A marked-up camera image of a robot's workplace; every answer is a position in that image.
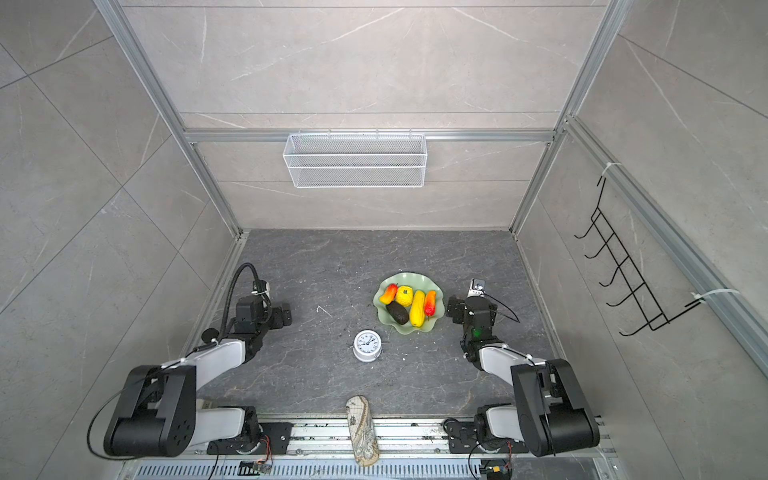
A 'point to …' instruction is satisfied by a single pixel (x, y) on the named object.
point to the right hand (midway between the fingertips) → (469, 295)
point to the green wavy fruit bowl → (418, 282)
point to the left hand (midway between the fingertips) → (271, 300)
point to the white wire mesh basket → (355, 160)
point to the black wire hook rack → (651, 314)
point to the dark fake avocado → (398, 312)
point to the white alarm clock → (367, 346)
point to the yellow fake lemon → (404, 295)
